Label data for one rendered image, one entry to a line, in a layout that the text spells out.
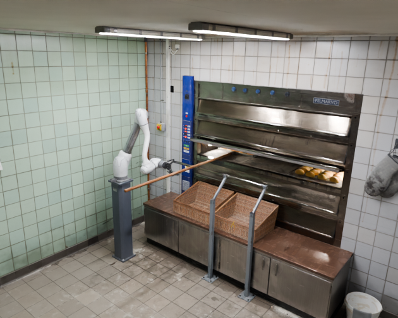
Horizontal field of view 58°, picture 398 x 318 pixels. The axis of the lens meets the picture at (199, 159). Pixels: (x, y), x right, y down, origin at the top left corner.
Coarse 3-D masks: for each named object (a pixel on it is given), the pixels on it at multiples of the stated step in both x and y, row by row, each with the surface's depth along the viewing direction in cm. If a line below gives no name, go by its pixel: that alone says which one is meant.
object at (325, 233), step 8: (208, 192) 451; (224, 192) 438; (240, 192) 425; (232, 200) 430; (264, 200) 406; (280, 208) 393; (288, 208) 388; (280, 216) 391; (288, 216) 386; (296, 216) 381; (304, 216) 376; (312, 216) 371; (320, 216) 366; (296, 224) 380; (304, 224) 375; (312, 224) 370; (320, 224) 365; (328, 224) 361; (320, 232) 364; (328, 232) 360
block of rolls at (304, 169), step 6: (300, 168) 394; (306, 168) 397; (312, 168) 404; (318, 168) 391; (300, 174) 385; (306, 174) 379; (312, 174) 376; (324, 174) 377; (330, 174) 382; (336, 174) 379; (342, 174) 376; (330, 180) 366; (336, 180) 362
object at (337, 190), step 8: (216, 160) 434; (224, 160) 431; (240, 168) 414; (248, 168) 407; (256, 168) 403; (272, 176) 389; (280, 176) 382; (288, 176) 380; (304, 184) 367; (312, 184) 361; (320, 184) 358; (336, 192) 347
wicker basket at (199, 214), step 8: (200, 184) 453; (208, 184) 445; (184, 192) 437; (192, 192) 449; (200, 192) 453; (232, 192) 421; (176, 200) 428; (184, 200) 441; (192, 200) 452; (200, 200) 451; (208, 200) 444; (216, 200) 437; (224, 200) 410; (176, 208) 424; (184, 208) 415; (192, 208) 407; (200, 208) 438; (208, 208) 439; (216, 208) 400; (192, 216) 410; (200, 216) 416; (208, 216) 393; (208, 224) 395
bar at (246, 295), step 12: (204, 168) 400; (240, 180) 371; (216, 192) 377; (264, 192) 354; (252, 216) 343; (252, 228) 346; (252, 240) 351; (252, 252) 357; (204, 276) 401; (216, 276) 401
